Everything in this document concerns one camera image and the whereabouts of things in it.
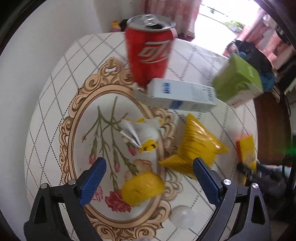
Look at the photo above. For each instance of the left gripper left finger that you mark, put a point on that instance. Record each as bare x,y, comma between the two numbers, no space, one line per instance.
46,221

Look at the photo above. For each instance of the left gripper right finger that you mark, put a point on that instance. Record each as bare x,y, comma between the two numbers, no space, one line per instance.
252,221

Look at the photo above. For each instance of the yellow cigarette pack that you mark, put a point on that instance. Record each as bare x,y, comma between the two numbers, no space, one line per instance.
246,151

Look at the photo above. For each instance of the yellow snack bag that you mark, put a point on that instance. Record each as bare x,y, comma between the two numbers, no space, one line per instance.
197,142

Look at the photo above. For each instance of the green white tissue box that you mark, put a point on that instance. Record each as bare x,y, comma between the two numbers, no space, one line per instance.
237,82

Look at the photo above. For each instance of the white blue carton box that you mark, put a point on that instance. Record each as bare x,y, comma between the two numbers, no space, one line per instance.
175,94

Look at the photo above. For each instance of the red cola can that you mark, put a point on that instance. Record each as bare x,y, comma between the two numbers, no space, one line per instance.
149,39

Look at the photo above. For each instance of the white plastic round lid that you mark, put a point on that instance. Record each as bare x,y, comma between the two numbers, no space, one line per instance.
182,217

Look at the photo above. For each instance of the yellow lemon peel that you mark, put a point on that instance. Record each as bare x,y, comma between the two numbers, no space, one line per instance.
141,188

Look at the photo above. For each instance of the patterned white tablecloth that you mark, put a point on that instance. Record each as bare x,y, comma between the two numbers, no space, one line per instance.
78,119

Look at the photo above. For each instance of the crumpled white yellow wrapper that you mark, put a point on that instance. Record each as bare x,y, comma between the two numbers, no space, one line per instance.
142,134

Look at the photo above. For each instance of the blue clothes pile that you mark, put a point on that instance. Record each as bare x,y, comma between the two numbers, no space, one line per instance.
257,59

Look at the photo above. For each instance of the pink floral curtain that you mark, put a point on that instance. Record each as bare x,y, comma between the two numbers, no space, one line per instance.
182,12

